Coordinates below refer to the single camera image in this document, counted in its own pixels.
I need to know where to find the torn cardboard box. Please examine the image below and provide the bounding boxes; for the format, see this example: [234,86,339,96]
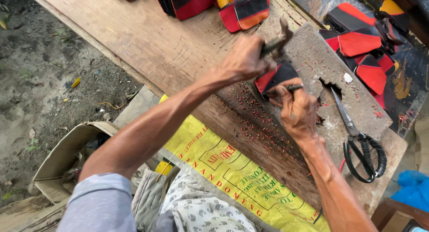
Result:
[32,121,162,204]

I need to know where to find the scatter of punched leather bits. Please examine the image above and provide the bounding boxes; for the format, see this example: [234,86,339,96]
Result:
[213,81,304,160]

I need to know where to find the brown wooden box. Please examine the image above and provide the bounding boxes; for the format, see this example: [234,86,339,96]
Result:
[371,198,429,232]

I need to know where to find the person's grey shirt sleeve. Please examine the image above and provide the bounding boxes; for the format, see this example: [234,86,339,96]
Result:
[56,173,138,232]

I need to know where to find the yellow printed woven sack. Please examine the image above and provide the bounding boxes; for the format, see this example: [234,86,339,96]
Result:
[158,94,331,232]

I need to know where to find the person's white patterned shorts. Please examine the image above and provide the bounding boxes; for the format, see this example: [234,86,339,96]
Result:
[157,168,258,232]

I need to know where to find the pile of red black leather pieces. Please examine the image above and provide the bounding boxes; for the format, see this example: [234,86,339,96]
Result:
[110,0,271,34]
[318,0,411,113]

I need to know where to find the worn grey punching slab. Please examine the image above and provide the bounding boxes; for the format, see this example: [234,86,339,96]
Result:
[246,14,393,169]

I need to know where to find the worn metal hammer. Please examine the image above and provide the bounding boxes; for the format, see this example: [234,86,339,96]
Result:
[260,18,295,60]

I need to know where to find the person's right hand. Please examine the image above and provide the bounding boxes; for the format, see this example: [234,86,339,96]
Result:
[268,77,320,143]

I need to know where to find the red black leather cutout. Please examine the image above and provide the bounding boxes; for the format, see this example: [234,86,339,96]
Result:
[254,61,299,100]

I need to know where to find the grey quilted cloth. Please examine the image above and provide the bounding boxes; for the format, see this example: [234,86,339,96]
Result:
[131,168,169,226]

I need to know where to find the black metal hole punch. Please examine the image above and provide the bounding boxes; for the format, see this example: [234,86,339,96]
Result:
[266,84,304,96]

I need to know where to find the person's left hand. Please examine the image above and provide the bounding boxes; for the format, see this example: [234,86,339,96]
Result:
[220,35,279,84]

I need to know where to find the blue plastic bag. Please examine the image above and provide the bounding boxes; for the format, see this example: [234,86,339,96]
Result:
[390,170,429,213]

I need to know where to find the black handled scissors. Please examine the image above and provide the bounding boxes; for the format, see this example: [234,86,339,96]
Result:
[330,87,388,184]

